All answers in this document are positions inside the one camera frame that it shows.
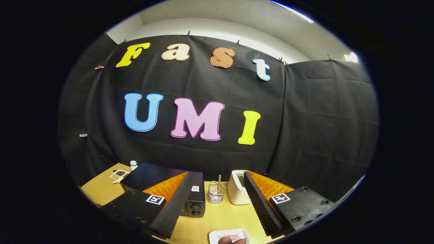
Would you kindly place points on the pink ham slice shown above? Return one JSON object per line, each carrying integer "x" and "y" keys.
{"x": 230, "y": 236}

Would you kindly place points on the white square plate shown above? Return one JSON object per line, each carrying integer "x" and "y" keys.
{"x": 213, "y": 235}

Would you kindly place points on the wooden stick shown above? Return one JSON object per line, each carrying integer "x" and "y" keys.
{"x": 219, "y": 179}

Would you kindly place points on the white bread toaster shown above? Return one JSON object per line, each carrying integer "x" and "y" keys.
{"x": 235, "y": 193}

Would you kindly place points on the black toaster oven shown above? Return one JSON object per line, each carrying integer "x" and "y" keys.
{"x": 152, "y": 173}

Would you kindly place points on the white dish of grains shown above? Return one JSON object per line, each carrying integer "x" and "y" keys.
{"x": 118, "y": 175}

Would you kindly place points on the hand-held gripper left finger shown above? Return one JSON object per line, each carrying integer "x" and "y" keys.
{"x": 173, "y": 210}

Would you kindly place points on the small white bottle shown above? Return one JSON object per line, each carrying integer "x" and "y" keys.
{"x": 133, "y": 166}

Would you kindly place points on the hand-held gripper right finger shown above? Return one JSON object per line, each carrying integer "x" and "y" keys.
{"x": 261, "y": 206}

